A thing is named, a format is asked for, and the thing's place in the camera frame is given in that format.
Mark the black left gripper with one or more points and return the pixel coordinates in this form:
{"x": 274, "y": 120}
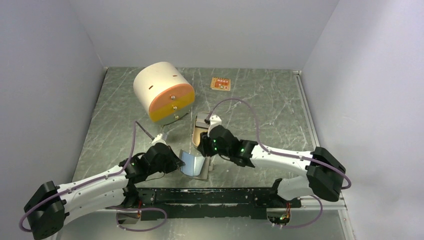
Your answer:
{"x": 175, "y": 162}

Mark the cream cylindrical drawer box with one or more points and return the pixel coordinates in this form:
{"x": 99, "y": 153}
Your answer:
{"x": 163, "y": 92}

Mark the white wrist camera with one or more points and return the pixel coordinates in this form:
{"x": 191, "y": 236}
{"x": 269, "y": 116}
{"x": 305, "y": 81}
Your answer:
{"x": 213, "y": 121}
{"x": 160, "y": 138}

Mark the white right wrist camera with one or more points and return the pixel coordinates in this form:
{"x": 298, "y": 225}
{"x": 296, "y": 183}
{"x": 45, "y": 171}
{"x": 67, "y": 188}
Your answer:
{"x": 213, "y": 121}

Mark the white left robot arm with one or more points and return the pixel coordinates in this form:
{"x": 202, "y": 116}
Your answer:
{"x": 53, "y": 206}

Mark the gold oval tray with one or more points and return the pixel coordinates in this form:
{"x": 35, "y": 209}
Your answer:
{"x": 198, "y": 132}

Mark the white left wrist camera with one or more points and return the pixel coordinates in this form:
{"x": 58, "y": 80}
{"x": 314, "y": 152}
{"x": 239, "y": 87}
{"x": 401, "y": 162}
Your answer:
{"x": 160, "y": 138}

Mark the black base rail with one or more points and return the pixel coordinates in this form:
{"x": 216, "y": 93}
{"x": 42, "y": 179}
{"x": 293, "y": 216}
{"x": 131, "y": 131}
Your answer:
{"x": 190, "y": 203}

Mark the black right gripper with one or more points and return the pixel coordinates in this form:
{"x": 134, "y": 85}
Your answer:
{"x": 204, "y": 145}

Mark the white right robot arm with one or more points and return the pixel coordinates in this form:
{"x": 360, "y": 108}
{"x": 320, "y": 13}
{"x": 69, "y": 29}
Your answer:
{"x": 318, "y": 172}

